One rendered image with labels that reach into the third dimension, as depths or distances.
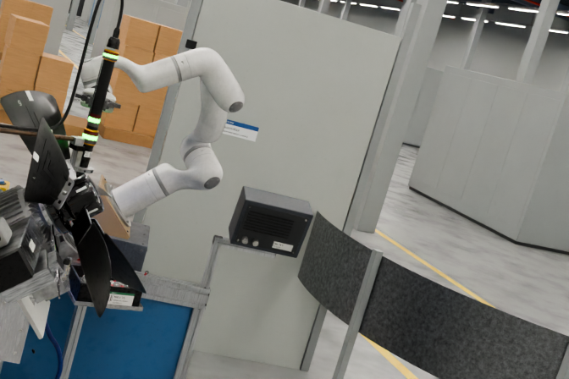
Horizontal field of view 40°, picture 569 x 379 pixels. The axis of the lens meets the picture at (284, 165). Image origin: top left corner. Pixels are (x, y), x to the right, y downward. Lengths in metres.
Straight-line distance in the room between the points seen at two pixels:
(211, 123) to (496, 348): 1.62
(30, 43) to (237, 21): 5.87
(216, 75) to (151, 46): 7.83
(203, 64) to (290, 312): 2.28
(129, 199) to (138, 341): 0.53
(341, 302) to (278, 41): 1.41
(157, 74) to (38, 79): 7.33
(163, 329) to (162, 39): 7.78
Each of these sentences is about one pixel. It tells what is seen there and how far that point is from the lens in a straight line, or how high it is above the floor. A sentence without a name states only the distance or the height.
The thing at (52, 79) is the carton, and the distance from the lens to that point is 9.92.
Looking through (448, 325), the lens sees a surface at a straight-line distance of 3.68.
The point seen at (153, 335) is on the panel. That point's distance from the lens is 2.98.
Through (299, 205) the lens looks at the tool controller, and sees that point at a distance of 2.88.
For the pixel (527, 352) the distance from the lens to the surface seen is 3.62.
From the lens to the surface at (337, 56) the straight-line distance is 4.33.
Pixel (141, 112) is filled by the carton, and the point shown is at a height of 0.43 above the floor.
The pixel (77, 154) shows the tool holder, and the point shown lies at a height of 1.31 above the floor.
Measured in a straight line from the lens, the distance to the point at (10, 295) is 2.13.
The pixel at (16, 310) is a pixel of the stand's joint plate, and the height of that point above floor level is 0.87.
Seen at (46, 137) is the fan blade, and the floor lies 1.39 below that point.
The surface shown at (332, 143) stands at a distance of 4.38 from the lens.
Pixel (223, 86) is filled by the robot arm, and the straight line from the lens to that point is 2.70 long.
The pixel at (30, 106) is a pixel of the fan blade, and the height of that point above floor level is 1.41.
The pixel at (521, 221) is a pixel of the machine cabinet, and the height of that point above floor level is 0.34.
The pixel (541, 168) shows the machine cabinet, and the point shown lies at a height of 1.15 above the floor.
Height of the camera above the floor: 1.78
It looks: 8 degrees down
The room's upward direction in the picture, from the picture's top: 16 degrees clockwise
